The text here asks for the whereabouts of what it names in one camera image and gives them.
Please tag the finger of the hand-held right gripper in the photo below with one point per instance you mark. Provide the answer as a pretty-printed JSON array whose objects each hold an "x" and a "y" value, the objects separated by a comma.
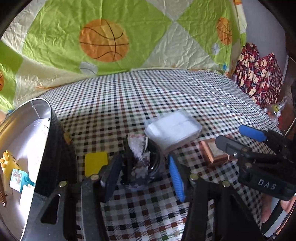
[
  {"x": 231, "y": 144},
  {"x": 253, "y": 133}
]

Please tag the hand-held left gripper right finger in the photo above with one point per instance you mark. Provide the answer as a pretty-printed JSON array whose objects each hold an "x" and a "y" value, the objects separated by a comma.
[{"x": 177, "y": 178}]

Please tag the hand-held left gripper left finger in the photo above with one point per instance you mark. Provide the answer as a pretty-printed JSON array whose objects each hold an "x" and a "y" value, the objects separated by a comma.
[{"x": 113, "y": 178}]

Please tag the black jar with wrap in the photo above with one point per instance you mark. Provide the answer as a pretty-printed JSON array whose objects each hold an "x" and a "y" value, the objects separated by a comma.
[{"x": 138, "y": 160}]

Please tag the clear white plastic box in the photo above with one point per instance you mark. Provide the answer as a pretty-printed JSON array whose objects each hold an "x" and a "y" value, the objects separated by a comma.
[{"x": 171, "y": 132}]

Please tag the cyan toy block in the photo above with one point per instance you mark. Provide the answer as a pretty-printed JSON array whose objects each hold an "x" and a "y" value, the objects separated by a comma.
[{"x": 19, "y": 179}]

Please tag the round metal tin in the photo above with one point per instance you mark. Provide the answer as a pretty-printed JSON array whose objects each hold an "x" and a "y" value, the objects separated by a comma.
[{"x": 30, "y": 129}]

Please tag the person's right hand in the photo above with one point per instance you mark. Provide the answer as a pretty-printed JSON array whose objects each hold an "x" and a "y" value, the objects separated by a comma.
[{"x": 288, "y": 205}]

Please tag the yellow cube block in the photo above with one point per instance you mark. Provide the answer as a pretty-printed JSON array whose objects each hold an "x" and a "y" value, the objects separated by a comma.
[{"x": 94, "y": 163}]

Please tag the plastic bag with yellow toy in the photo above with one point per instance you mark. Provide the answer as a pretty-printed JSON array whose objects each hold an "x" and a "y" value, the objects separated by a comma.
[{"x": 275, "y": 109}]

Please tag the dark wooden furniture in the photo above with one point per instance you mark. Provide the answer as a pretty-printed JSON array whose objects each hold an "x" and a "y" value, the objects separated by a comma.
[{"x": 290, "y": 104}]

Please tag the red bear print bedding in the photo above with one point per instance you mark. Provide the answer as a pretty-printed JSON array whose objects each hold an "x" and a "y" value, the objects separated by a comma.
[{"x": 259, "y": 74}]

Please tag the checkered bed sheet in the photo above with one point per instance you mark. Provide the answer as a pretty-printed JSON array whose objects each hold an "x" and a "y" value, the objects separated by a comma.
[{"x": 138, "y": 97}]

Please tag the basketball print bed sheet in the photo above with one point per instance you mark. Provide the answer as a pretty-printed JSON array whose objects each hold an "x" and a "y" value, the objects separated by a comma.
[{"x": 150, "y": 34}]

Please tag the copper square frame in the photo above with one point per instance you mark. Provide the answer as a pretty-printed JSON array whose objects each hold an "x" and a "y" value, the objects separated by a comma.
[{"x": 208, "y": 153}]

